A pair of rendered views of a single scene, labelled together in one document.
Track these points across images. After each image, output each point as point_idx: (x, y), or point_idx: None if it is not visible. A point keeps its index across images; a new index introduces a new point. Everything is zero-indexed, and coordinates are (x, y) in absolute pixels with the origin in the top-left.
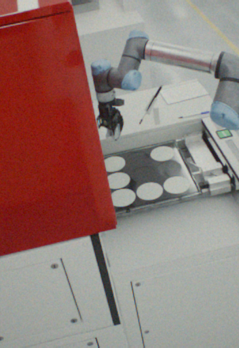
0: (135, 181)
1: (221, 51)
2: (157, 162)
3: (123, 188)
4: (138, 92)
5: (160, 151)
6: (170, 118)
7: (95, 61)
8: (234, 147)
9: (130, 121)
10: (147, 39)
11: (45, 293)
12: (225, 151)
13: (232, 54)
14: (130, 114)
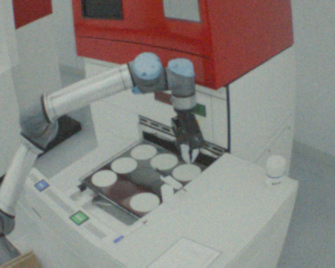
0: (145, 167)
1: (44, 96)
2: (141, 191)
3: (149, 158)
4: (247, 238)
5: (149, 203)
6: (159, 218)
7: (186, 61)
8: (63, 207)
9: (206, 196)
10: (130, 65)
11: None
12: (68, 199)
13: (33, 100)
14: (218, 204)
